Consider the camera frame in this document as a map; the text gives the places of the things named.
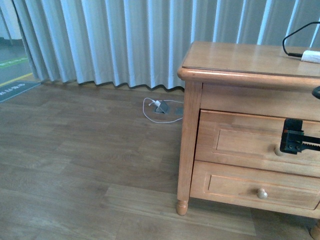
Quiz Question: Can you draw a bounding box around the black toothed gripper finger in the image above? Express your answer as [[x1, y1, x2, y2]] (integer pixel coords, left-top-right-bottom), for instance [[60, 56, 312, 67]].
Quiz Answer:
[[279, 118, 320, 154]]

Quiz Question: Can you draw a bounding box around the wooden drawer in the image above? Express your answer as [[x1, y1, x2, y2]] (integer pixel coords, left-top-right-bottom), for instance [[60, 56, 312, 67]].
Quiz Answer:
[[190, 161, 320, 211], [195, 110, 320, 177]]

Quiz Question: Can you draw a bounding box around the round wooden upper knob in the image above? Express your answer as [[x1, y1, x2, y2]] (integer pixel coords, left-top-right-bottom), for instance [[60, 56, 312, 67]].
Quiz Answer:
[[273, 144, 285, 157]]

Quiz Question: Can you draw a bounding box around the wooden nightstand cabinet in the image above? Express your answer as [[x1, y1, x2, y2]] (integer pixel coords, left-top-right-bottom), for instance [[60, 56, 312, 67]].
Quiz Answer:
[[175, 41, 320, 240]]

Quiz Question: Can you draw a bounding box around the white power adapter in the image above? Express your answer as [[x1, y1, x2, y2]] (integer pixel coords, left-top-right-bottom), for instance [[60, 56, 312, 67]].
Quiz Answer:
[[301, 50, 320, 64]]

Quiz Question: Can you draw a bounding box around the closed metal floor plate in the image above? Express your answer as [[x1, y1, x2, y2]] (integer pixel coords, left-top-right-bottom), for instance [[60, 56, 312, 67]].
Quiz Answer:
[[174, 107, 184, 116]]

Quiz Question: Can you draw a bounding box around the open metal floor socket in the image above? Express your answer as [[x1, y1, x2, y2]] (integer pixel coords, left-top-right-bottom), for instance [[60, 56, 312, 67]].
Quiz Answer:
[[153, 100, 170, 114]]

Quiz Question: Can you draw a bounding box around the grey pleated curtain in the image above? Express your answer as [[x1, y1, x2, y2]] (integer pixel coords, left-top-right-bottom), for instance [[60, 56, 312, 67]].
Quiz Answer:
[[13, 0, 320, 89]]

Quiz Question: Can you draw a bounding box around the grey floor sign sticker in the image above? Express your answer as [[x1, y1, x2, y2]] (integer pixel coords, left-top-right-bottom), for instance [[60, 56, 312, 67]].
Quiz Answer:
[[0, 81, 40, 103]]

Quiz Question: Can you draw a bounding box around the black cable on nightstand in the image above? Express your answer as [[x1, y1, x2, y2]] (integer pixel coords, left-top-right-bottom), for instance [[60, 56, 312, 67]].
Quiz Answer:
[[282, 21, 320, 59]]

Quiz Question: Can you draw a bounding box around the white floor cable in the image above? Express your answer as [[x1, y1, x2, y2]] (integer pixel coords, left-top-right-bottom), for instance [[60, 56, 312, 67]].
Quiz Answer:
[[142, 97, 185, 124]]

